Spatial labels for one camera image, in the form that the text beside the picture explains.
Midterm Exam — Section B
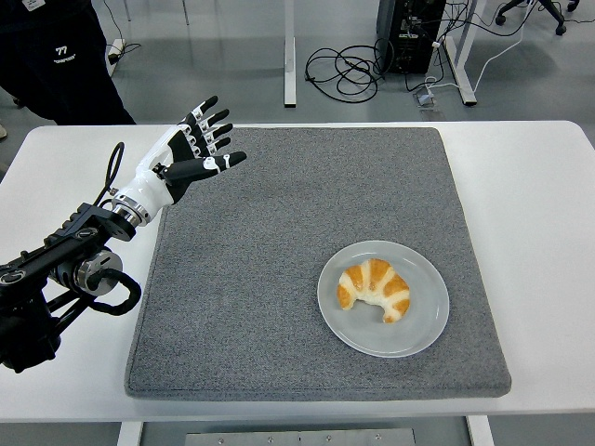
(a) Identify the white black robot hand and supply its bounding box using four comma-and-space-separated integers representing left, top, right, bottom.
114, 95, 248, 214

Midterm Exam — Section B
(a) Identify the golden croissant bread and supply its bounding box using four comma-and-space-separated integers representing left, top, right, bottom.
336, 257, 412, 324

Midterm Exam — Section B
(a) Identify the grey metal plate with screws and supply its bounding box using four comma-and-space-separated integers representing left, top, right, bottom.
184, 427, 417, 446

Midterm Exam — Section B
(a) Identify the pale blue round plate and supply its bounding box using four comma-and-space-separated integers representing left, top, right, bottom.
317, 240, 452, 360

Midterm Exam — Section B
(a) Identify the grey fabric mat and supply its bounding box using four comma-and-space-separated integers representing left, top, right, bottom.
124, 125, 513, 403

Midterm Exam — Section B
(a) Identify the white power strip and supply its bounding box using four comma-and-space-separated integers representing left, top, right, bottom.
106, 37, 127, 64

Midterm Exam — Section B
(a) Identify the person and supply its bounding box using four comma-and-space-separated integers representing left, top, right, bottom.
0, 0, 137, 125

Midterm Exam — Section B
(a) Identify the white table leg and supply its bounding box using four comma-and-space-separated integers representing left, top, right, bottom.
115, 421, 145, 446
467, 414, 495, 446

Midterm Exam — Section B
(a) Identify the floor socket box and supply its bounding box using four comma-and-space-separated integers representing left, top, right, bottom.
413, 90, 445, 112

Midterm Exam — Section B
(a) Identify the black computer tower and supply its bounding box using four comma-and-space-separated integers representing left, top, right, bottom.
375, 0, 448, 76

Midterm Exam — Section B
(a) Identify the white desk leg with foot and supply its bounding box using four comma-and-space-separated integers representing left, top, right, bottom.
443, 0, 480, 107

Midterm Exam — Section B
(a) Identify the black office chair base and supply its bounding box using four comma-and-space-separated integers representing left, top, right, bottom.
495, 0, 582, 37

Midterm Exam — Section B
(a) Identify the black coiled floor cable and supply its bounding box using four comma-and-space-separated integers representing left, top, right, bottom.
305, 37, 396, 102

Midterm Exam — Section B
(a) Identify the white floor cable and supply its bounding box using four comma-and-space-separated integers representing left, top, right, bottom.
425, 0, 540, 94

